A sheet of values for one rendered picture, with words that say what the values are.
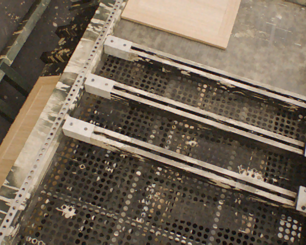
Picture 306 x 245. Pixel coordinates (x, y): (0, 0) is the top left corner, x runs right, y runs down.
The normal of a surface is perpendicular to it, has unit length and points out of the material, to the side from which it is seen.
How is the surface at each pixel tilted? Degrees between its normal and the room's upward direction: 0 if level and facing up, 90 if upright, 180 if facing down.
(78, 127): 57
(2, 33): 0
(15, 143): 90
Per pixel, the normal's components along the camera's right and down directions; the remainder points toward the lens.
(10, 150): -0.47, -0.54
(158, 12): 0.06, -0.44
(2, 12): 0.83, 0.02
